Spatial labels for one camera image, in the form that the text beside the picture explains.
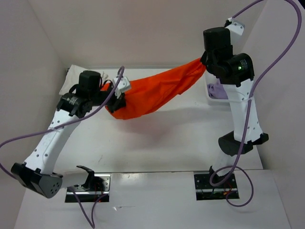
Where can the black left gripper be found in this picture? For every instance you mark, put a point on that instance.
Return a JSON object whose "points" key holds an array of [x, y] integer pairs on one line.
{"points": [[118, 103]]}

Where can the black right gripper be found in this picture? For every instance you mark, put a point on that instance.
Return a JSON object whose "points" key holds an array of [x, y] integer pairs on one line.
{"points": [[203, 57]]}

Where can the orange t shirt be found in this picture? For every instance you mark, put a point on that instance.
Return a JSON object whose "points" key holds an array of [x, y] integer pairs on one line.
{"points": [[149, 94]]}

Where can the white t shirt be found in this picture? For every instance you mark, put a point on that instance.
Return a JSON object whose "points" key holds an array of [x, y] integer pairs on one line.
{"points": [[72, 78]]}

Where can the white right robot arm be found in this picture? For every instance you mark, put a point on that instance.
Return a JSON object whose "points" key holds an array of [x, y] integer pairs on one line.
{"points": [[236, 74]]}

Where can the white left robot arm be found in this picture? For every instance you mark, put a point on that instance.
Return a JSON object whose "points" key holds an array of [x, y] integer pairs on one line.
{"points": [[82, 101]]}

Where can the lavender t shirt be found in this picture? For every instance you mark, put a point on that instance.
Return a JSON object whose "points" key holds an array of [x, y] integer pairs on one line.
{"points": [[216, 91]]}

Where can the white plastic laundry basket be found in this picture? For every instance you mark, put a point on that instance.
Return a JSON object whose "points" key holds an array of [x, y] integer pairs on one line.
{"points": [[209, 78]]}

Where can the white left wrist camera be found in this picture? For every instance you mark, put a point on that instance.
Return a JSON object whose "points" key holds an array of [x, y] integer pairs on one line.
{"points": [[123, 85]]}

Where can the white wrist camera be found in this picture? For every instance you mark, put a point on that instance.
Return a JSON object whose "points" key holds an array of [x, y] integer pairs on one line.
{"points": [[123, 85], [236, 29]]}

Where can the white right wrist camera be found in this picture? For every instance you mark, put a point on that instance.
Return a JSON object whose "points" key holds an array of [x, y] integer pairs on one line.
{"points": [[236, 29]]}

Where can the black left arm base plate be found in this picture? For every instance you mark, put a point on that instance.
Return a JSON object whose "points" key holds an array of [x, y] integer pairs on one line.
{"points": [[99, 189]]}

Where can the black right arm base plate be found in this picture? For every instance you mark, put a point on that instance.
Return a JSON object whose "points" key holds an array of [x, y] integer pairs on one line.
{"points": [[204, 190]]}

